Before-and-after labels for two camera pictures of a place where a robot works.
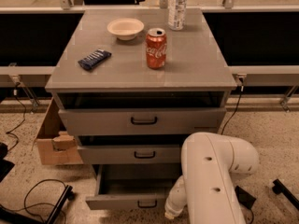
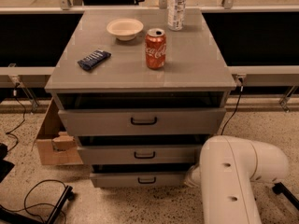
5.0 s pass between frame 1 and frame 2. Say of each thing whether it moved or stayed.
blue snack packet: stayed
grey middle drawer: stayed
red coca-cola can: stayed
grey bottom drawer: moved
